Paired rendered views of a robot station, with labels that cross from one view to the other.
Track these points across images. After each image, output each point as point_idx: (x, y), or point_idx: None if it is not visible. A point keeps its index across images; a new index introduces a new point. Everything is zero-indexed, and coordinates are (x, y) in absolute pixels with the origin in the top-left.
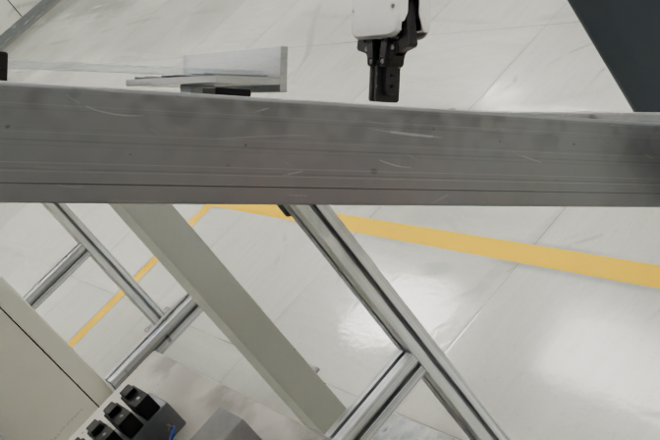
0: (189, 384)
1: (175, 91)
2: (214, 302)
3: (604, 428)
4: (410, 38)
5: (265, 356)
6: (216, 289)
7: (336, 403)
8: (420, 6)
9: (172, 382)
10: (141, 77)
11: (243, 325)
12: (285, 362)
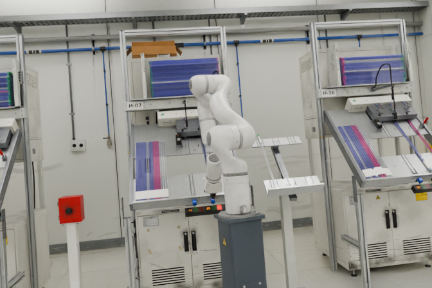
0: (218, 203)
1: (130, 150)
2: (281, 221)
3: None
4: (204, 189)
5: (283, 241)
6: (281, 220)
7: (287, 267)
8: (204, 188)
9: (222, 202)
10: (311, 177)
11: (282, 231)
12: (284, 247)
